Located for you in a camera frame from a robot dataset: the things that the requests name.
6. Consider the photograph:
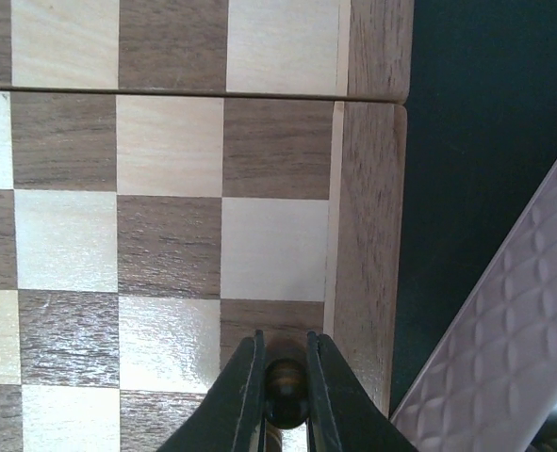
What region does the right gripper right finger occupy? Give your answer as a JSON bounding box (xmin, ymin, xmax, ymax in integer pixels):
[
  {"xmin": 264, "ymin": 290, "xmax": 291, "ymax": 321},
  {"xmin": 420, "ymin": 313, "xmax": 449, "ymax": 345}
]
[{"xmin": 306, "ymin": 331, "xmax": 416, "ymax": 452}]

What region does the pink metal tin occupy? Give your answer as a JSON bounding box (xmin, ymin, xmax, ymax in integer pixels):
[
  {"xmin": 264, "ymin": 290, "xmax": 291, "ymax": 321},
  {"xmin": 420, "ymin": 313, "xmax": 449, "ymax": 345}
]
[{"xmin": 392, "ymin": 160, "xmax": 557, "ymax": 451}]

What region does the dark chess pawn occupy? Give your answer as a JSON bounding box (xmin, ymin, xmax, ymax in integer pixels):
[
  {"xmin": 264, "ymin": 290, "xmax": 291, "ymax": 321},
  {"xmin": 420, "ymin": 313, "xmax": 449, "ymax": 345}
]
[{"xmin": 264, "ymin": 336, "xmax": 309, "ymax": 451}]

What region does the wooden chess board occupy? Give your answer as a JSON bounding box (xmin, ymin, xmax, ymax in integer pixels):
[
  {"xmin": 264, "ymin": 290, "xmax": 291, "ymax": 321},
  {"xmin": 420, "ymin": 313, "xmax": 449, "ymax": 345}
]
[{"xmin": 0, "ymin": 1, "xmax": 414, "ymax": 451}]

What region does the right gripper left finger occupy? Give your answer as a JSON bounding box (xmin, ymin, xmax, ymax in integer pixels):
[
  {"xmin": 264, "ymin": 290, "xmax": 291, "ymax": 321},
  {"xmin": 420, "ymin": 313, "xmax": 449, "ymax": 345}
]
[{"xmin": 158, "ymin": 330, "xmax": 266, "ymax": 452}]

